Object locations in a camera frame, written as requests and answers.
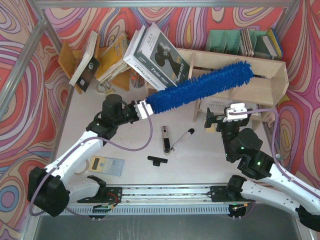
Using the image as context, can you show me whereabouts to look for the white Chokladfabriken book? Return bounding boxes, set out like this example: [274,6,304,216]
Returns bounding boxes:
[123,25,166,91]

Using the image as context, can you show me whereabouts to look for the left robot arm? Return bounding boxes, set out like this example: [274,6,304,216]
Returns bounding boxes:
[27,94,141,217]

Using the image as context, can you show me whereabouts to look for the pink pig figurine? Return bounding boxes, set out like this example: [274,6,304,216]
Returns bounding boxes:
[264,109,278,128]

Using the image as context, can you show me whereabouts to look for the blue microfiber duster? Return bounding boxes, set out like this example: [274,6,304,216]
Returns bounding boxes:
[145,61,254,114]

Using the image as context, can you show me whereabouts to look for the blue covered book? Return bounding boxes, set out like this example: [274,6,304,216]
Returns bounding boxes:
[263,28,284,60]

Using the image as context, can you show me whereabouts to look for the clear tape roll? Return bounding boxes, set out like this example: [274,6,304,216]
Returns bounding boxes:
[74,160,89,175]

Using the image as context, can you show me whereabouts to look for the light wooden bookshelf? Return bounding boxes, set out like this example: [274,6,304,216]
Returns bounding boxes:
[168,48,289,124]

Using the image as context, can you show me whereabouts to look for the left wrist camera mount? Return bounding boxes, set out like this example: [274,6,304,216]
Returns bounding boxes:
[133,100,154,120]

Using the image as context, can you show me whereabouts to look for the black small tool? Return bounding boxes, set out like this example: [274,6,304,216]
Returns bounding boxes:
[147,155,168,167]

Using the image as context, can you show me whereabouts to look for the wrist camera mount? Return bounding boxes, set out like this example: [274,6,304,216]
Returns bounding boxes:
[133,100,154,120]
[223,102,248,122]

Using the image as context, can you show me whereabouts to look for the black white Twins story book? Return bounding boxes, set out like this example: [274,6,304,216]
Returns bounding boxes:
[133,23,190,91]

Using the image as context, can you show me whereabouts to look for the blue yellow calculator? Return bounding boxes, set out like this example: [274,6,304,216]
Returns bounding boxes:
[88,156,125,177]

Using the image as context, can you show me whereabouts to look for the white black utility knife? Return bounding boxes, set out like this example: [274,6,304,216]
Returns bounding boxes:
[170,128,195,152]

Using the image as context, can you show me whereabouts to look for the white black stapler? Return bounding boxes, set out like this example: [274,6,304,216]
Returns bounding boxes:
[161,125,171,155]

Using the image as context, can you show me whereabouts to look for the green desk organizer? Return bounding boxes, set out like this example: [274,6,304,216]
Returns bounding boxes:
[205,29,279,61]

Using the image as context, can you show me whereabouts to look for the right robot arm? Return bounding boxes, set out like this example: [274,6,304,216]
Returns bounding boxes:
[204,103,320,232]

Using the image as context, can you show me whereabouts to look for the yellow book stack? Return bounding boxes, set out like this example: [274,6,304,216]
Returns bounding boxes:
[96,32,129,83]

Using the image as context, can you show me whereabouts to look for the white black paperback book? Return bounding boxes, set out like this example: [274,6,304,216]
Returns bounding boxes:
[69,30,100,92]

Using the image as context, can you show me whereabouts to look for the yellow sticky note pad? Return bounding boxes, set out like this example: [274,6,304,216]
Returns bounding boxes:
[205,124,216,133]

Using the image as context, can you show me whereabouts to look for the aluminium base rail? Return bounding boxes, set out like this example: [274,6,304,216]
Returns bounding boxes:
[32,183,301,206]

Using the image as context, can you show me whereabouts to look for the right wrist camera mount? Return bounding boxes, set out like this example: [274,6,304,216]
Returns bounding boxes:
[223,102,248,122]

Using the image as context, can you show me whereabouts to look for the pencil cup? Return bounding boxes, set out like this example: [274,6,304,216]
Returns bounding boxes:
[129,72,145,89]

